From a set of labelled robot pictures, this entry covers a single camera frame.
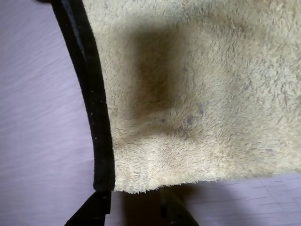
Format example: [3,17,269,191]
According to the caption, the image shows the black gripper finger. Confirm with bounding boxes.
[63,190,112,226]
[159,188,200,226]

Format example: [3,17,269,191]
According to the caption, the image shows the yellow towel with black trim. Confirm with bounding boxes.
[50,0,301,195]

